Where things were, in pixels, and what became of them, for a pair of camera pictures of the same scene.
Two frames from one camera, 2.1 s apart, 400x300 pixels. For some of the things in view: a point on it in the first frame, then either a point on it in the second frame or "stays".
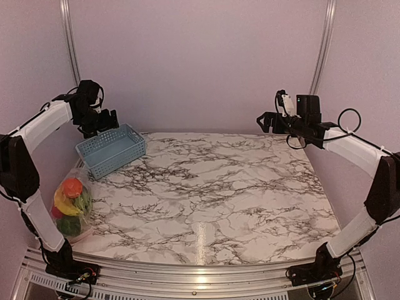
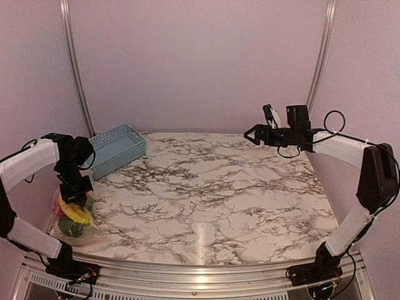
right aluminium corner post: [329, 17] stays
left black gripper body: [91, 122] → [75, 188]
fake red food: [56, 213] stays
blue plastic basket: [112, 150] stays
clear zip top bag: [72, 207] → [90, 235]
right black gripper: [268, 116] → [257, 127]
